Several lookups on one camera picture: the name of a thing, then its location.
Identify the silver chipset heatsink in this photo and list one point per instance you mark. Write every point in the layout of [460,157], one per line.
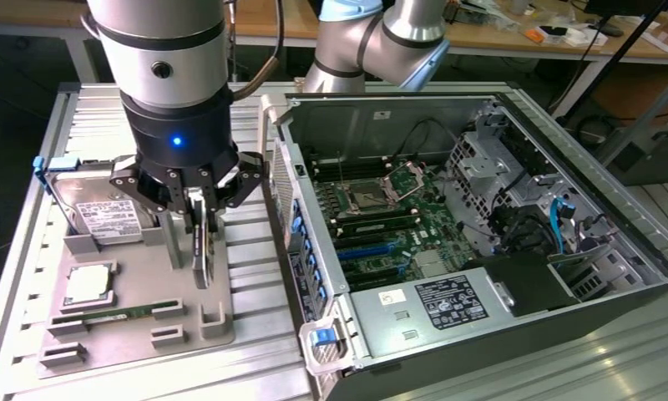
[431,263]

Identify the wooden desk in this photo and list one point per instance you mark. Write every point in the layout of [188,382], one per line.
[535,48]
[33,18]

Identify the black monitor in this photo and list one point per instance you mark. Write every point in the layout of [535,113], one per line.
[618,6]

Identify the hard disk with blue caddy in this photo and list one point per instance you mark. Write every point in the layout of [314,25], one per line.
[105,209]

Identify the thin metal locking lever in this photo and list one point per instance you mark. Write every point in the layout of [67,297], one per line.
[340,167]

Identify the black chassis switch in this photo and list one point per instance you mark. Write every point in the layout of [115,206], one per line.
[299,170]

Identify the blue case latch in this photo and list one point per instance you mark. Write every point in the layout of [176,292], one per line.
[323,337]

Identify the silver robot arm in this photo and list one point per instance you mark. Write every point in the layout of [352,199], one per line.
[162,50]

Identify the installed RAM stick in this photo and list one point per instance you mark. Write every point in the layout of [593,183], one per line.
[375,225]

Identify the green motherboard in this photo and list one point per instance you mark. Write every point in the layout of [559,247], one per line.
[390,250]

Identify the open PC case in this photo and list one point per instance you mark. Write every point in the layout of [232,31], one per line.
[479,334]

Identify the silver CPU chip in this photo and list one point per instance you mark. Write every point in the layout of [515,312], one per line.
[89,284]

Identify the grey power supply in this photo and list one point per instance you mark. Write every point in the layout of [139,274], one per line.
[423,309]

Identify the blue expansion slot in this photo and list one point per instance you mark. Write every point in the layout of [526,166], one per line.
[367,251]

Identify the dark grey box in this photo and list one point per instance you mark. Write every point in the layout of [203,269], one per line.
[651,158]

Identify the black graphics card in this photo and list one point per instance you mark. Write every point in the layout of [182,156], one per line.
[203,259]

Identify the white and black device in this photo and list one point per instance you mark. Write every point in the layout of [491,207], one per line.
[556,35]

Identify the grey parts rack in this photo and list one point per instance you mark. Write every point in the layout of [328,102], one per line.
[144,292]

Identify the CPU socket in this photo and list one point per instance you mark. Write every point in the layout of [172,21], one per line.
[362,194]

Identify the blue card retainer clip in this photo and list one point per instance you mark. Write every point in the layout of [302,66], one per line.
[312,261]
[316,277]
[306,244]
[320,296]
[296,217]

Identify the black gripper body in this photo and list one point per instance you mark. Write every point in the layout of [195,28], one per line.
[178,133]

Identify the black tripod pole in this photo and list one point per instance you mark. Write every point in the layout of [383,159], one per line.
[626,46]

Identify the green RAM stick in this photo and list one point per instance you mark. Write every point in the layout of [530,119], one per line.
[123,314]

